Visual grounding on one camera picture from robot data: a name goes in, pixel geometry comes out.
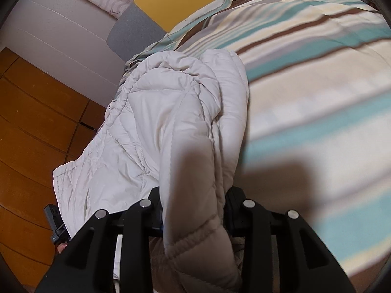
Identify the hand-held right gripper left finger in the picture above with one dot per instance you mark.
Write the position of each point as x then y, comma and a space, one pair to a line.
137, 219

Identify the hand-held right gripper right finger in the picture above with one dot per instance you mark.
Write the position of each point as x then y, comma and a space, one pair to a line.
253, 219

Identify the white quilted puffer jacket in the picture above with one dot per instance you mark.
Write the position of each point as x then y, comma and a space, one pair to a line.
168, 122

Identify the striped duvet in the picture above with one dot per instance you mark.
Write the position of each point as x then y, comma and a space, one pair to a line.
305, 82

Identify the grey yellow blue headboard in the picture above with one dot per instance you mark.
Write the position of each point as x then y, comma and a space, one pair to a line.
171, 0

